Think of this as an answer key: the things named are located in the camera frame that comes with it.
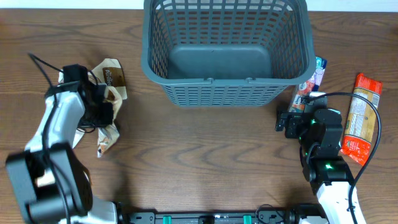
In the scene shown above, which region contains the Kleenex pocket tissue multipack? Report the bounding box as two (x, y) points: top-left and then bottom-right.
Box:
(288, 57), (328, 113)

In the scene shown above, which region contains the brown snack bag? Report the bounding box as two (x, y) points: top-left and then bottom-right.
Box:
(72, 84), (123, 157)

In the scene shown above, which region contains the red orange biscuit package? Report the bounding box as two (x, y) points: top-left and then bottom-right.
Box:
(341, 73), (382, 166)

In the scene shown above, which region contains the brown Partake cookie bag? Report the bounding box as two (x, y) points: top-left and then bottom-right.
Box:
(57, 58), (127, 101)

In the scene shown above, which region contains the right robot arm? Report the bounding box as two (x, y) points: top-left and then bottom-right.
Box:
(275, 107), (366, 223)

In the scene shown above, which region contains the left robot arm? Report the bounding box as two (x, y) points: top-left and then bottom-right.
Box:
(6, 64), (118, 223)

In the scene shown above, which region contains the grey plastic slatted basket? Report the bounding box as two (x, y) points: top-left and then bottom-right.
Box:
(141, 0), (316, 107)

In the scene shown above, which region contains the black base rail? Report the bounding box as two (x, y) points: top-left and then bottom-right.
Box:
(116, 203), (327, 224)

